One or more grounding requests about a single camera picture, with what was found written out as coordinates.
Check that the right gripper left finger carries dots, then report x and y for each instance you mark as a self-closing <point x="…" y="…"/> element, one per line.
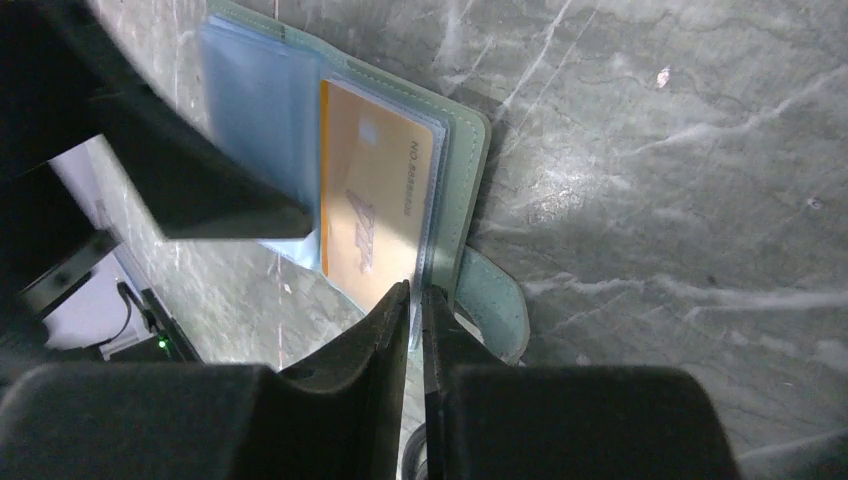
<point x="333" y="415"/>

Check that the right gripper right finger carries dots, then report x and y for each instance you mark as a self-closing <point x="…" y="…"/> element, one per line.
<point x="486" y="419"/>

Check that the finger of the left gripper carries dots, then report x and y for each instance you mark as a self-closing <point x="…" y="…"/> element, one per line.
<point x="64" y="81"/>

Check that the green card holder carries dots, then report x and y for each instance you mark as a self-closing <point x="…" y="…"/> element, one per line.
<point x="263" y="92"/>

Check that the orange credit card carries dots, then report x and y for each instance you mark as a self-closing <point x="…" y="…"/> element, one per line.
<point x="376" y="170"/>

